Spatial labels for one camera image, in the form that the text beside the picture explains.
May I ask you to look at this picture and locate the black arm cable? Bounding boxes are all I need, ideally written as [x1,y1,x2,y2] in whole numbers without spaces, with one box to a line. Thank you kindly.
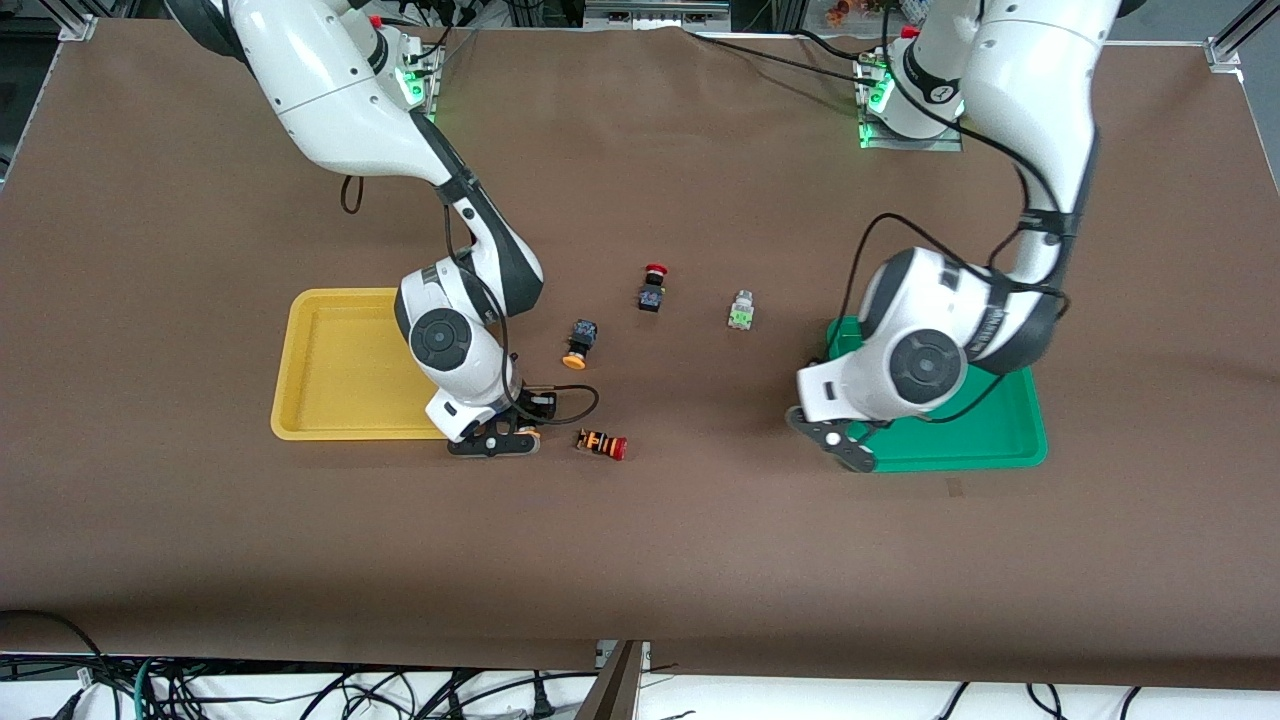
[805,60,1076,426]
[340,170,601,429]

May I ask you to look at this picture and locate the yellow plastic tray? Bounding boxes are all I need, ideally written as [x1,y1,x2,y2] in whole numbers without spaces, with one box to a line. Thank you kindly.
[270,287,456,442]

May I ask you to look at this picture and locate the black cable on table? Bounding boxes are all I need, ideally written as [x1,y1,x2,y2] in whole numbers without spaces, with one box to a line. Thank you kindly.
[684,28,873,83]

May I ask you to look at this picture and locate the green floor cable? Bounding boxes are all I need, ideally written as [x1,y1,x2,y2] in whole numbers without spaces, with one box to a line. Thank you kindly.
[130,656,163,720]

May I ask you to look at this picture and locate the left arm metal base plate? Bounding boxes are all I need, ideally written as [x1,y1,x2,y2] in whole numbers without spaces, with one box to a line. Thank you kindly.
[853,52,965,154]

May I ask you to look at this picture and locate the aluminium table post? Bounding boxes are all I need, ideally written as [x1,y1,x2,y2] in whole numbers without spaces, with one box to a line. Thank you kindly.
[574,640,653,720]

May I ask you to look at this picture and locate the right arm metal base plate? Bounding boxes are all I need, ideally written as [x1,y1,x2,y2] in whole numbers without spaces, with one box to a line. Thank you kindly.
[395,40,445,126]

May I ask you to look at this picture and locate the green plastic tray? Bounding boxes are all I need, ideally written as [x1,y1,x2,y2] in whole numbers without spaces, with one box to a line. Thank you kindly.
[825,315,1050,474]

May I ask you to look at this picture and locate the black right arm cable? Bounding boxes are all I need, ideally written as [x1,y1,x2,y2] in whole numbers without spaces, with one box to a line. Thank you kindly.
[340,170,601,429]

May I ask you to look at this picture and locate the black looped floor cable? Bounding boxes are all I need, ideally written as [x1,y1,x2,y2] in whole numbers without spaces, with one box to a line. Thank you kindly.
[0,608,113,720]

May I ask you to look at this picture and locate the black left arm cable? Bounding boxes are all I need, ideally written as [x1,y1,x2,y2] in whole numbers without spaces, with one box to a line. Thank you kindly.
[805,60,1076,426]

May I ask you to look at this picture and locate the brown table mat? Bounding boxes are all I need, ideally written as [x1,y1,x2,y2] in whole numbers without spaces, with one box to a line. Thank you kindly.
[0,18,1280,691]

